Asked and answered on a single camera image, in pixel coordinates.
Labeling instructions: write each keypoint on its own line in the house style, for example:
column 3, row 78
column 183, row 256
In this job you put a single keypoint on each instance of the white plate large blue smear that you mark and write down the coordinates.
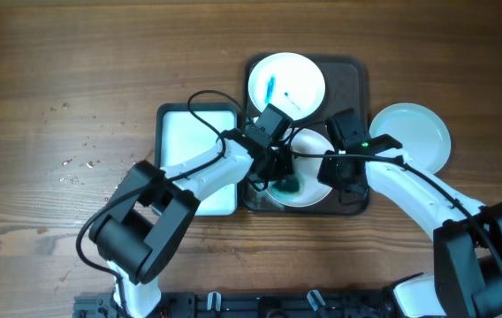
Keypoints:
column 305, row 142

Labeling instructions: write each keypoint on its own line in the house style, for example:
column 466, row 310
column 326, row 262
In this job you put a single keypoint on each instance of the black rimmed water tray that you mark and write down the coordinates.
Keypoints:
column 180, row 137

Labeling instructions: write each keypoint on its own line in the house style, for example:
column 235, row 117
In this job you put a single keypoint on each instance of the white plate single blue streak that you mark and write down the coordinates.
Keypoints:
column 422, row 133

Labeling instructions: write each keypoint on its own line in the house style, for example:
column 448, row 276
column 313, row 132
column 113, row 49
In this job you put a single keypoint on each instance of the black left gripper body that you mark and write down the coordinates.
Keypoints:
column 281, row 167

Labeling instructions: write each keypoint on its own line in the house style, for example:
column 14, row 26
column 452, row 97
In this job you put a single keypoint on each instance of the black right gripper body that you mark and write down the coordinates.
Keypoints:
column 335, row 170

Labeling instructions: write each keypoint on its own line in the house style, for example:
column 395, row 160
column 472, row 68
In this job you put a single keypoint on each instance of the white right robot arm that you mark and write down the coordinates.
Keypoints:
column 398, row 156

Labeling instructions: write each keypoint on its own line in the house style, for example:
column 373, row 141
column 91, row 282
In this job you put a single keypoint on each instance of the dark brown serving tray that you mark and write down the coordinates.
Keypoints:
column 346, row 82

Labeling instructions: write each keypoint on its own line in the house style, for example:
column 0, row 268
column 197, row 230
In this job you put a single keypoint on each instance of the white plate two blue marks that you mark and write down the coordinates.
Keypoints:
column 290, row 81

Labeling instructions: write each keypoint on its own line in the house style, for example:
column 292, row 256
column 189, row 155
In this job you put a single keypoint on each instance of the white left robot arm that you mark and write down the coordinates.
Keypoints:
column 139, row 230

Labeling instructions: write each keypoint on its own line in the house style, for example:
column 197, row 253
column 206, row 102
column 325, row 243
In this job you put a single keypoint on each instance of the green yellow sponge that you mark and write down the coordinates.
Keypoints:
column 290, row 185

